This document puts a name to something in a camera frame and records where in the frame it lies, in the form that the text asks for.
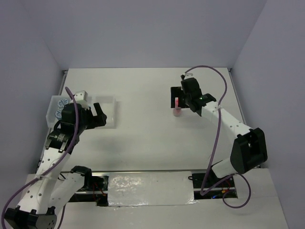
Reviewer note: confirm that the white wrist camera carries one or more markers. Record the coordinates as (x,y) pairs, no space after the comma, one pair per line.
(81,98)
(185,75)

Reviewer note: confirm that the black metal base rail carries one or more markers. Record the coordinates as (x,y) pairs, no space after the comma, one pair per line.
(97,193)

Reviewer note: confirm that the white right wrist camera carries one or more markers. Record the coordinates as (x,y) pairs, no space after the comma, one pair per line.
(185,75)

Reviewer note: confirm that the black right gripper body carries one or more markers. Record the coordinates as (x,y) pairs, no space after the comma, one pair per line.
(188,98)

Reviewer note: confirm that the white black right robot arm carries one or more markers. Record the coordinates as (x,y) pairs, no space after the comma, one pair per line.
(248,144)

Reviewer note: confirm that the silver tape sheet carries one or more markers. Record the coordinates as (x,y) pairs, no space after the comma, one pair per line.
(150,189)

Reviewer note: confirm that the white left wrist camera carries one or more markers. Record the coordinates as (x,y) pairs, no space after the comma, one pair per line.
(81,98)

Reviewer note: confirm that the clear plastic compartment tray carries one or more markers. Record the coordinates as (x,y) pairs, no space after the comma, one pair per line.
(107,103)

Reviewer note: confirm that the pink glue stick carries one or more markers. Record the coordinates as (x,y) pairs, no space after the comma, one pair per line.
(177,111)

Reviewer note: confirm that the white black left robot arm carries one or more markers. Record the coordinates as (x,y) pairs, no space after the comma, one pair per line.
(40,205)

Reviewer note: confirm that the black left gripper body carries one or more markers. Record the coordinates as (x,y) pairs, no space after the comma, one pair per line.
(87,116)

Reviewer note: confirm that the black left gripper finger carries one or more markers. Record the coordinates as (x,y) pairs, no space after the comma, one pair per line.
(97,111)
(99,120)

